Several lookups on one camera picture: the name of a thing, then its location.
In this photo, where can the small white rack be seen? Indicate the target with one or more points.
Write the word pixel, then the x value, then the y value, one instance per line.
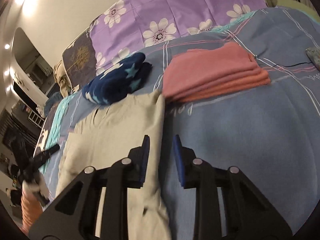
pixel 37 118

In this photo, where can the teal printed bedsheet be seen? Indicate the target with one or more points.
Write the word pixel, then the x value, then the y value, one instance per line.
pixel 58 115

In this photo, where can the beige knit cloth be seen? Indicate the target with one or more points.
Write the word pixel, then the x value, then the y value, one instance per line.
pixel 62 80

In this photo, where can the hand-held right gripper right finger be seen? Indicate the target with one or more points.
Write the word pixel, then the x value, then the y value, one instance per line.
pixel 178 160

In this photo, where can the navy star print garment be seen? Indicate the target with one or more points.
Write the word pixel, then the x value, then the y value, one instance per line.
pixel 117 80

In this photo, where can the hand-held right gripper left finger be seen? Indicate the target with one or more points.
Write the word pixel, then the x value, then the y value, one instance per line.
pixel 144 162

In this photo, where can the small patterned cloth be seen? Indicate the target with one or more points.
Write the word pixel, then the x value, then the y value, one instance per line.
pixel 314 56

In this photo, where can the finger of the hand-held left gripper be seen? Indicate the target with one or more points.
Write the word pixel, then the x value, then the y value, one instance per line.
pixel 47 153

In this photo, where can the folded pink towel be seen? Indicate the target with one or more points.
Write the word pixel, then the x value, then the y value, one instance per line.
pixel 212 75

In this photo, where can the purple floral pillow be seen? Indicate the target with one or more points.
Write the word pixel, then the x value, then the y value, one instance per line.
pixel 175 7

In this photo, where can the dark tree print pillow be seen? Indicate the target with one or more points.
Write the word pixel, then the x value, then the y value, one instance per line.
pixel 80 55

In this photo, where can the blue plaid blanket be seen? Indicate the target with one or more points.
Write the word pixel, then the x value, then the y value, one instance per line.
pixel 237 130

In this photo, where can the pale green cloth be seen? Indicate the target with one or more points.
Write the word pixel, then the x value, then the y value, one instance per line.
pixel 297 7

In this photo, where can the beige garment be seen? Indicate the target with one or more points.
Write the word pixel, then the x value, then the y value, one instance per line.
pixel 117 130

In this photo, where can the person's left forearm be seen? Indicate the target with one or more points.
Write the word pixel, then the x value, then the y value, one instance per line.
pixel 28 210

